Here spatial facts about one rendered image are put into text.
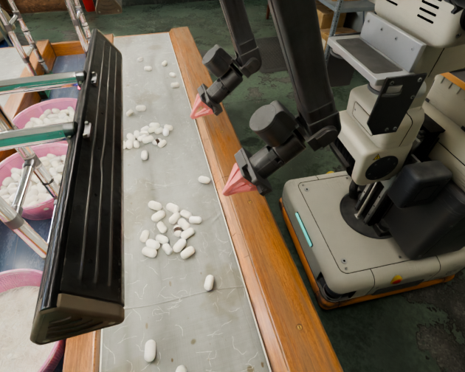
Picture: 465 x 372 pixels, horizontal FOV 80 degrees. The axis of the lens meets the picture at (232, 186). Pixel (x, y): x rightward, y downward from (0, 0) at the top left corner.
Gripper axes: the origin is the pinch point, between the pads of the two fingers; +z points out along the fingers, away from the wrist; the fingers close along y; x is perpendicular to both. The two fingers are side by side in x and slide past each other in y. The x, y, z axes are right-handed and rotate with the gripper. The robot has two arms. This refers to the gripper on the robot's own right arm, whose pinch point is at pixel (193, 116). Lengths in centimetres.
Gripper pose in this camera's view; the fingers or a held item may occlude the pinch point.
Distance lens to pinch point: 93.9
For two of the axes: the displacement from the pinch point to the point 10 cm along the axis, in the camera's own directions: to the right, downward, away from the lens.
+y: 2.6, 7.3, -6.3
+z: -7.3, 5.7, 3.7
